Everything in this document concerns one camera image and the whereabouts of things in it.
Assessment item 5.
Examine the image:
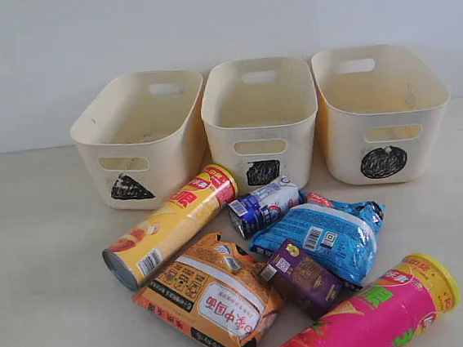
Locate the blue white milk carton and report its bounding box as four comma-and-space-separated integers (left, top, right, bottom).
228, 175, 300, 239

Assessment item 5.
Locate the blue noodle packet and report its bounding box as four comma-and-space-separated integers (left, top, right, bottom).
249, 190, 385, 291

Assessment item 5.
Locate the yellow chips can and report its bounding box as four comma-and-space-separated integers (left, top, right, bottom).
101, 163, 238, 291

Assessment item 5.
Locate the purple box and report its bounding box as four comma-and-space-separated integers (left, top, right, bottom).
260, 238, 343, 318

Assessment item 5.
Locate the pink chips can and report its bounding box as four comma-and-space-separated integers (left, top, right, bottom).
279, 252, 461, 347

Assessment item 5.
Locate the cream bin with square mark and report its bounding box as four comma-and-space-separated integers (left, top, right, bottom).
201, 56, 318, 194

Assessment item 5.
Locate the cream bin with triangle mark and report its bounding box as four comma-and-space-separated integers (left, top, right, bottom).
70, 69, 207, 210

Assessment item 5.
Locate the orange noodle packet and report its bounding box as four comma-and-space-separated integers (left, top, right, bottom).
132, 232, 284, 347

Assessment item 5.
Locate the cream bin with circle mark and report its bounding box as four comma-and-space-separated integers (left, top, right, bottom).
310, 44, 451, 185

